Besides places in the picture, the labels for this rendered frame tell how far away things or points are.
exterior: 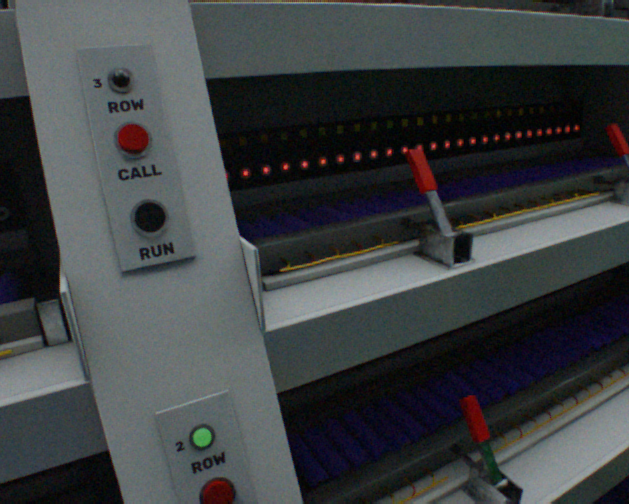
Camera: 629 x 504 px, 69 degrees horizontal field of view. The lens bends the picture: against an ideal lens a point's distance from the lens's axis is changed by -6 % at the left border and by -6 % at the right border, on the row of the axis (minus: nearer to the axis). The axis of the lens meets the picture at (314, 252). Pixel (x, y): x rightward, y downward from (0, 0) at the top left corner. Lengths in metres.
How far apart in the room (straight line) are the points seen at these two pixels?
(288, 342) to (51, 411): 0.13
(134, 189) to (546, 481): 0.39
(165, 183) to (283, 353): 0.12
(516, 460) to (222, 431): 0.28
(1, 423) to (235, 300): 0.13
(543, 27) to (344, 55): 0.21
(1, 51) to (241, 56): 0.13
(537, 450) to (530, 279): 0.16
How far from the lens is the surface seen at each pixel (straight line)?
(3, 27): 0.31
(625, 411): 0.57
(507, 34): 0.46
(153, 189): 0.27
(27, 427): 0.28
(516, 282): 0.40
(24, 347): 0.32
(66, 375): 0.28
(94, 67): 0.29
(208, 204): 0.28
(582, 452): 0.50
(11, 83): 0.31
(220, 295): 0.27
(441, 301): 0.35
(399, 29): 0.38
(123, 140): 0.27
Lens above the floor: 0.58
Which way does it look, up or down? 1 degrees down
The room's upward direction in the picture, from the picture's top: 13 degrees counter-clockwise
